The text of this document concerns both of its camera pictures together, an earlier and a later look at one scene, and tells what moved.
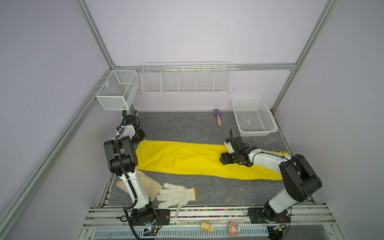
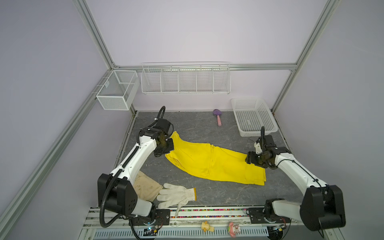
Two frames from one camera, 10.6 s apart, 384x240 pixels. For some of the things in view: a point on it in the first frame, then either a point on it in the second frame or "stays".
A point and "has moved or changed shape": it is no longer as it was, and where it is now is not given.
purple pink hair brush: [218, 112] stays
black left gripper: [142, 136] -> [171, 147]
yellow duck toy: [205, 226] stays
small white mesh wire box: [119, 90] stays
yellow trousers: [199, 158] has moved or changed shape
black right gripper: [224, 156] -> [250, 159]
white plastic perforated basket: [254, 117] stays
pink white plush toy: [233, 229] stays
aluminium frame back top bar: [186, 66] stays
